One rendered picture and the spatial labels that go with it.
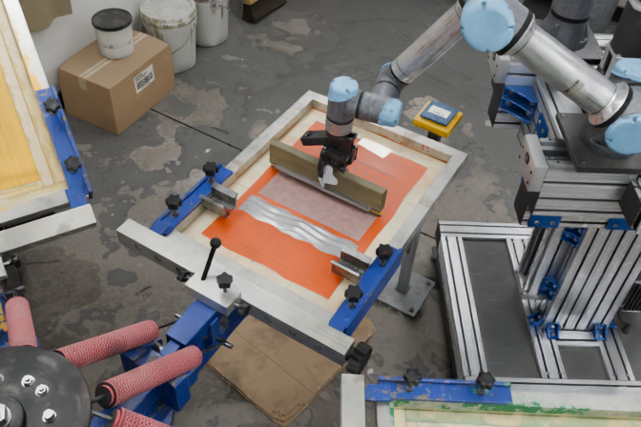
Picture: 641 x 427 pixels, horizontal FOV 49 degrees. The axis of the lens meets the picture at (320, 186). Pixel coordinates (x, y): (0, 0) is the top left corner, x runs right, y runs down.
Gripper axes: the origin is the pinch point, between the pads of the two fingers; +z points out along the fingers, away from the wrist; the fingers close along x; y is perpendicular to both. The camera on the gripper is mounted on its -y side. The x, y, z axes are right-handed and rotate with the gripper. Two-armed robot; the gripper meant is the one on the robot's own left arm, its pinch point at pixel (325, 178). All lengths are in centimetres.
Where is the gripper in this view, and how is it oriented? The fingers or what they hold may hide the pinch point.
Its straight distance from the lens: 203.8
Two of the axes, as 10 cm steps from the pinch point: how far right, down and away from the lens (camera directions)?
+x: 5.1, -5.7, 6.4
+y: 8.5, 4.1, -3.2
